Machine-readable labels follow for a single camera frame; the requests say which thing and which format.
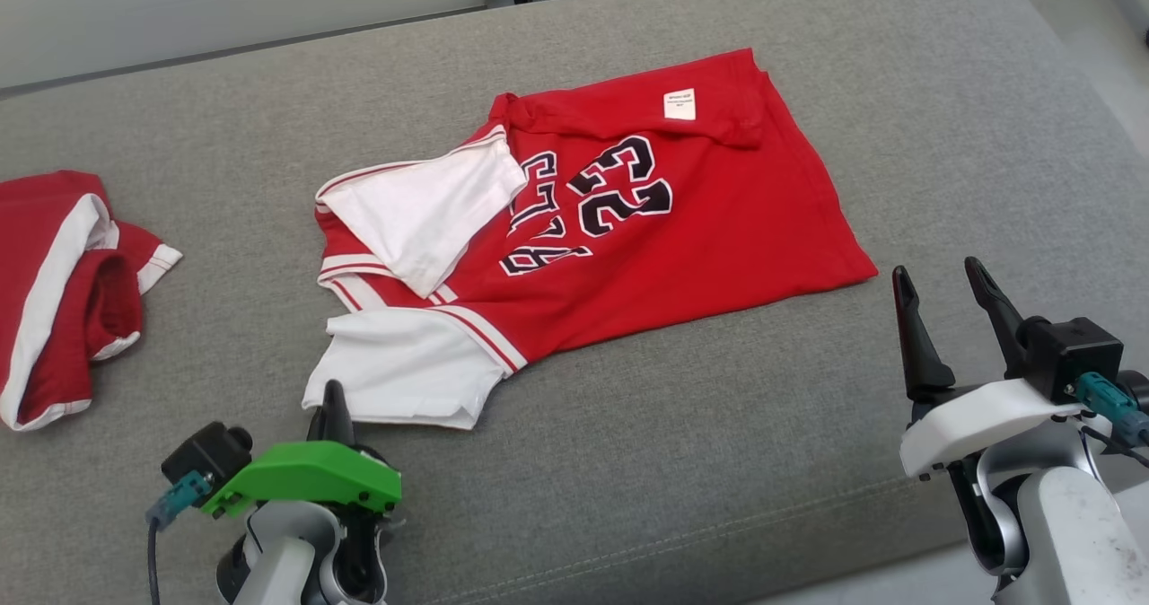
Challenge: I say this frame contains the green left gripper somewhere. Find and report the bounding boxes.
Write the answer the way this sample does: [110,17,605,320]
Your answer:
[202,379,402,521]

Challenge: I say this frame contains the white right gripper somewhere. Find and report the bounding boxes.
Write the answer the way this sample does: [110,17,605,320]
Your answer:
[892,257,1092,480]

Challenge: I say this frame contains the red Bulls basketball shorts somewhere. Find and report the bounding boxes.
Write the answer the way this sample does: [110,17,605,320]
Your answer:
[0,170,183,433]

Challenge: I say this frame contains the grey wall baseboard rail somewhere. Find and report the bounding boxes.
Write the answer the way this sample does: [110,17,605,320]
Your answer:
[0,8,486,101]

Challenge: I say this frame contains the teal plug right camera cable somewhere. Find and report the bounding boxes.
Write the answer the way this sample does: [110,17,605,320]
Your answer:
[1074,372,1149,449]

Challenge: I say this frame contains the grey sofa cushion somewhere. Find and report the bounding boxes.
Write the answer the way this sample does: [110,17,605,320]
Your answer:
[0,0,1149,605]

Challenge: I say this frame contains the red basketball jersey white sleeves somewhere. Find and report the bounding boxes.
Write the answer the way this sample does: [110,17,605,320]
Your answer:
[303,48,879,431]

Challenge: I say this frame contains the teal plug camera cable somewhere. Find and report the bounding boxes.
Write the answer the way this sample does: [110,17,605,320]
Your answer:
[146,472,212,605]
[1074,372,1149,449]

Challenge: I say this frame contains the teal plug left camera cable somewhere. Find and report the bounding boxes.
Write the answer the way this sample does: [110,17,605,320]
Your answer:
[146,472,212,605]

